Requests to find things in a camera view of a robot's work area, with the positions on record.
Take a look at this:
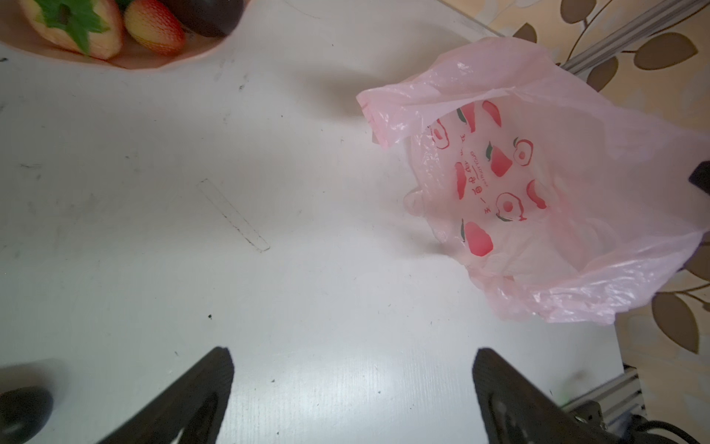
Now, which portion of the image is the strawberry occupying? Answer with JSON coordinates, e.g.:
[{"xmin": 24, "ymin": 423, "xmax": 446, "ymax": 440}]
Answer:
[{"xmin": 124, "ymin": 0, "xmax": 186, "ymax": 56}]

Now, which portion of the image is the pink fruit plate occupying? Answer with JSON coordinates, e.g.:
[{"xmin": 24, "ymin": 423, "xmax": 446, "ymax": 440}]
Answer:
[{"xmin": 1, "ymin": 1, "xmax": 235, "ymax": 70}]

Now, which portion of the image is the peach fruit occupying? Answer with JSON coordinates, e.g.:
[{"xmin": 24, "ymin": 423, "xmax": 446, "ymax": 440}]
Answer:
[{"xmin": 18, "ymin": 0, "xmax": 124, "ymax": 60}]

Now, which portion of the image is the pink plastic bag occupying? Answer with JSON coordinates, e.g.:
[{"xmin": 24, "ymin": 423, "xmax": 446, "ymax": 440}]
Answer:
[{"xmin": 357, "ymin": 38, "xmax": 709, "ymax": 325}]

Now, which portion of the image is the dark purple fruit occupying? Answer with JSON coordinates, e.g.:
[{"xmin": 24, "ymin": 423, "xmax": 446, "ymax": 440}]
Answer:
[{"xmin": 162, "ymin": 0, "xmax": 246, "ymax": 37}]

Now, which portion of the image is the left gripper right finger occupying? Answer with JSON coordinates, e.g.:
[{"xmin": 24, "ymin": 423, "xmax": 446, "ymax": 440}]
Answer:
[{"xmin": 471, "ymin": 348, "xmax": 616, "ymax": 443}]

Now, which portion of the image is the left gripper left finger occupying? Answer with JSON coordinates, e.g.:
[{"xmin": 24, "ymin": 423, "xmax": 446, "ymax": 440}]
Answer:
[{"xmin": 102, "ymin": 347, "xmax": 234, "ymax": 443}]

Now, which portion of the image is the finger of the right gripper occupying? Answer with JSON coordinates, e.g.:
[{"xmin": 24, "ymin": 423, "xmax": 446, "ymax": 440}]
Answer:
[{"xmin": 689, "ymin": 161, "xmax": 710, "ymax": 194}]

